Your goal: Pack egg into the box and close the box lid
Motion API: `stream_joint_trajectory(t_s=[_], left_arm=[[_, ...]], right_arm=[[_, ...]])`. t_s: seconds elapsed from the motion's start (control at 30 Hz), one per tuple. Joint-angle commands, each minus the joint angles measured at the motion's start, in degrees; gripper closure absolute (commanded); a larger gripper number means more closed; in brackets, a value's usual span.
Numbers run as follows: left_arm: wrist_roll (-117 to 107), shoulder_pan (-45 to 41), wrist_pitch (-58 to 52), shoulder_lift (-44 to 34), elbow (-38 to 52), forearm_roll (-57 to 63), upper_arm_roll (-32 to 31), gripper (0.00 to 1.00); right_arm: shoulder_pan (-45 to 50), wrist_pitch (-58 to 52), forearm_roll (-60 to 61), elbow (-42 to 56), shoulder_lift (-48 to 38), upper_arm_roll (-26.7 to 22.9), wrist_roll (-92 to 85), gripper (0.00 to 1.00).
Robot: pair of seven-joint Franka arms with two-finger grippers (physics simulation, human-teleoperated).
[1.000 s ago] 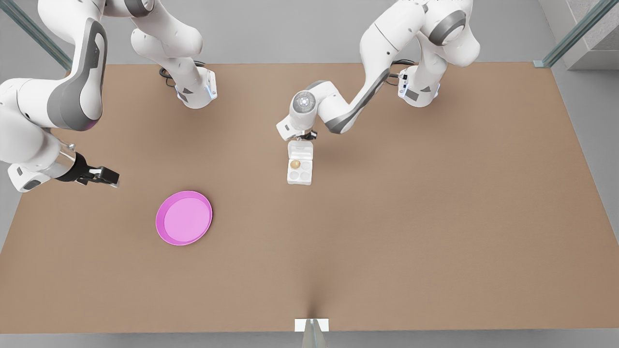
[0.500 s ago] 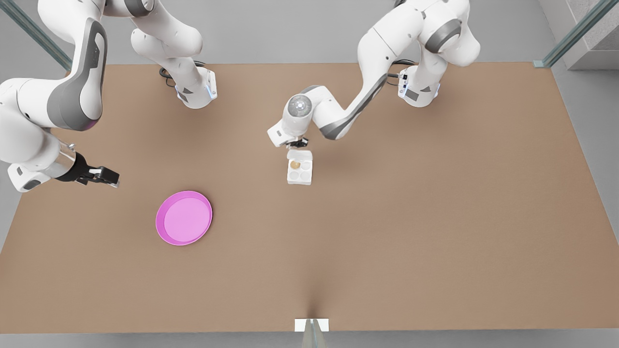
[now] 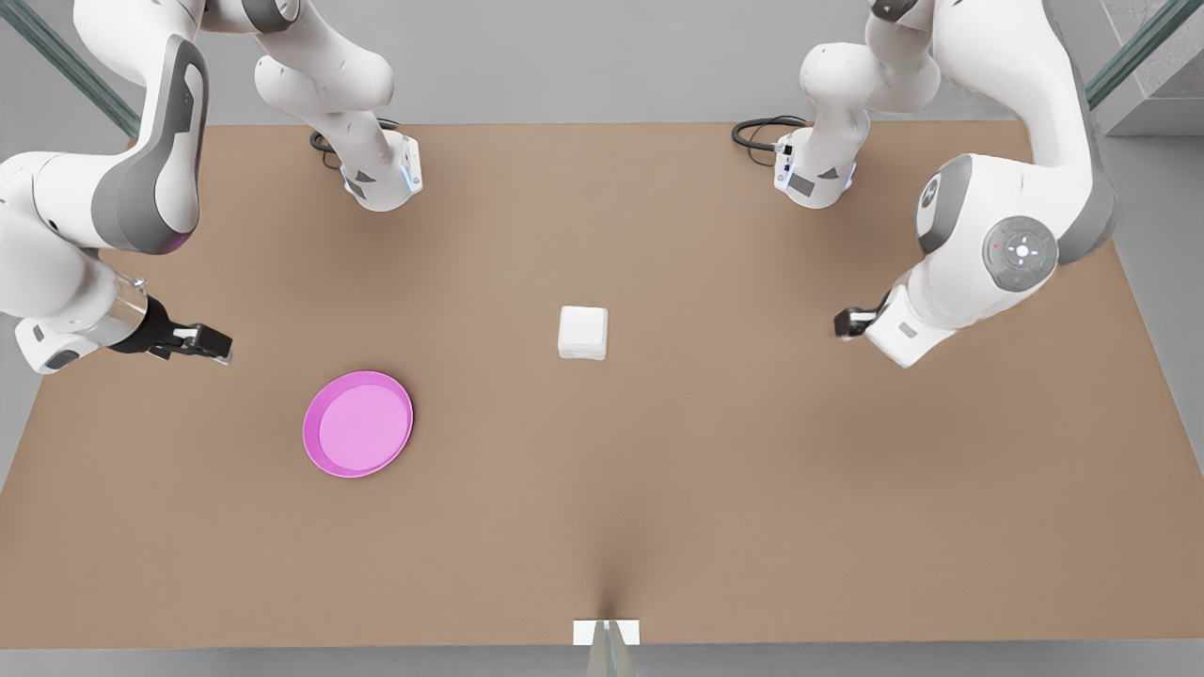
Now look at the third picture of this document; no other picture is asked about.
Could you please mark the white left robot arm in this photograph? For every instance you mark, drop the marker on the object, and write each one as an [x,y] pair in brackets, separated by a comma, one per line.
[997,188]

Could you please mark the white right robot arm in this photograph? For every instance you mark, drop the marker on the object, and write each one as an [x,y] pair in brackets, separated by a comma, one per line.
[141,188]

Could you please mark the white square box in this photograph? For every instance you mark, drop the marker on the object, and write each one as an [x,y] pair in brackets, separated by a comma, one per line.
[582,332]

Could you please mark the pink round plate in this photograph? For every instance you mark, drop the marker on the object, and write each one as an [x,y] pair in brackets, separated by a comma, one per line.
[357,424]

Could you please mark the silver frame post with foot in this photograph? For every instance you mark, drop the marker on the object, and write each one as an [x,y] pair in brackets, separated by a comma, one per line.
[607,644]

